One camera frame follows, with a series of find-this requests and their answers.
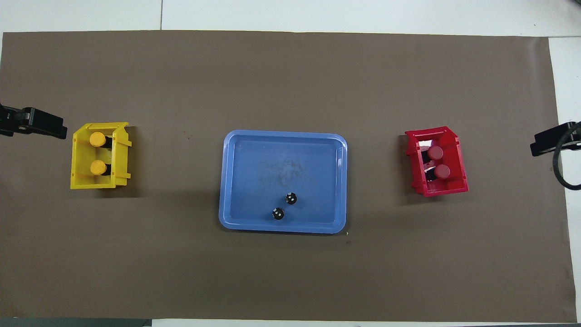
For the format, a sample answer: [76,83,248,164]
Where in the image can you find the brown paper mat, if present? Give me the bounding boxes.
[0,30,577,322]

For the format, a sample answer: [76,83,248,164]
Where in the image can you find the blue plastic tray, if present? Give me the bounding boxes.
[219,130,348,234]

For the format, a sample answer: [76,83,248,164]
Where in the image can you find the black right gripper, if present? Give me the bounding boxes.
[530,121,581,157]

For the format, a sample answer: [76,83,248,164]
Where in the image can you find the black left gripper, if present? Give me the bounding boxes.
[0,104,68,139]

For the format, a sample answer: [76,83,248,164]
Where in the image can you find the red plastic bin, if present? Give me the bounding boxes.
[404,126,469,198]

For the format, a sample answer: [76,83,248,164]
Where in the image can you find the yellow plastic bin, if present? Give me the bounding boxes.
[70,122,133,190]

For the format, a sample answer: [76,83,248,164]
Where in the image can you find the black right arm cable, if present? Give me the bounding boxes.
[551,122,581,190]

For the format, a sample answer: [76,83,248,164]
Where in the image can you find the red push button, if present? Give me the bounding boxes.
[421,145,444,164]
[425,164,451,182]

